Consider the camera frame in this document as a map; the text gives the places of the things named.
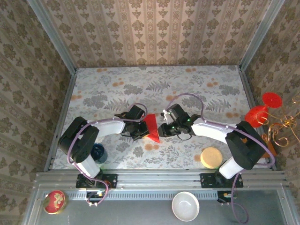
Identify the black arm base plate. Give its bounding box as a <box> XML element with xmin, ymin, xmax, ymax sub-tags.
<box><xmin>200</xmin><ymin>172</ymin><xmax>244</xmax><ymax>189</ymax></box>
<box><xmin>75</xmin><ymin>173</ymin><xmax>118</xmax><ymax>189</ymax></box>

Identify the white bowl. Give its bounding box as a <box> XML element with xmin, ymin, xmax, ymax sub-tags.
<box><xmin>172</xmin><ymin>191</ymin><xmax>200</xmax><ymax>222</ymax></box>

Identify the aluminium frame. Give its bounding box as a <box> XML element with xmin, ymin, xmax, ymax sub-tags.
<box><xmin>22</xmin><ymin>0</ymin><xmax>293</xmax><ymax>225</ymax></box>

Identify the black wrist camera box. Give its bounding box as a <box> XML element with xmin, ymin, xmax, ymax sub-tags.
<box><xmin>114</xmin><ymin>105</ymin><xmax>144</xmax><ymax>120</ymax></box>
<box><xmin>161</xmin><ymin>104</ymin><xmax>189</xmax><ymax>125</ymax></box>

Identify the orange wooden board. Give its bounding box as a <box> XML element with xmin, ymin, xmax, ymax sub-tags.
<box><xmin>262</xmin><ymin>133</ymin><xmax>278</xmax><ymax>159</ymax></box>

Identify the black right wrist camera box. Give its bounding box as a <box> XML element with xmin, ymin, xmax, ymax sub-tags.
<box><xmin>161</xmin><ymin>104</ymin><xmax>189</xmax><ymax>125</ymax></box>

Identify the red paper sheet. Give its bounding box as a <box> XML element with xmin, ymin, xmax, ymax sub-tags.
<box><xmin>142</xmin><ymin>113</ymin><xmax>161</xmax><ymax>144</ymax></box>

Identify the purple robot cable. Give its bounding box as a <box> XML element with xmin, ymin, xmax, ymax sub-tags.
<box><xmin>167</xmin><ymin>93</ymin><xmax>276</xmax><ymax>224</ymax></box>
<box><xmin>67</xmin><ymin>103</ymin><xmax>149</xmax><ymax>208</ymax></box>

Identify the red round gold-trimmed tin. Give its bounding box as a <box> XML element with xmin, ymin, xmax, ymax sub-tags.
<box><xmin>43</xmin><ymin>190</ymin><xmax>68</xmax><ymax>215</ymax></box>

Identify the grey slotted cable duct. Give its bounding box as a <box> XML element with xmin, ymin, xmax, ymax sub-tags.
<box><xmin>67</xmin><ymin>190</ymin><xmax>217</xmax><ymax>201</ymax></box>

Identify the dark blue cup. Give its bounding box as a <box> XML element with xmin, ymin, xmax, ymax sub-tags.
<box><xmin>90</xmin><ymin>143</ymin><xmax>109</xmax><ymax>164</ymax></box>

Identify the floral patterned table cover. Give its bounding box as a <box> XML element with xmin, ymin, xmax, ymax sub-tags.
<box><xmin>52</xmin><ymin>65</ymin><xmax>269</xmax><ymax>170</ymax></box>

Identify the gold wire ornament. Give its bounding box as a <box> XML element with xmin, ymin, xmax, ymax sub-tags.
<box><xmin>256</xmin><ymin>97</ymin><xmax>300</xmax><ymax>147</ymax></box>

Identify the red plastic goblet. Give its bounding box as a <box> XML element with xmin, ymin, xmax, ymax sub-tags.
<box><xmin>244</xmin><ymin>92</ymin><xmax>283</xmax><ymax>128</ymax></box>

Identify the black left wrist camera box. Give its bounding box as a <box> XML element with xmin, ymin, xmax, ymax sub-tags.
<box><xmin>114</xmin><ymin>105</ymin><xmax>144</xmax><ymax>120</ymax></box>

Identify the round cork disc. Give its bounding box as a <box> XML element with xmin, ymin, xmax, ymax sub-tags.
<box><xmin>200</xmin><ymin>147</ymin><xmax>223</xmax><ymax>169</ymax></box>

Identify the black electronics board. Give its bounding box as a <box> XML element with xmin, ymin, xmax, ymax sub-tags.
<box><xmin>86</xmin><ymin>191</ymin><xmax>106</xmax><ymax>203</ymax></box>
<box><xmin>217</xmin><ymin>191</ymin><xmax>238</xmax><ymax>203</ymax></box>

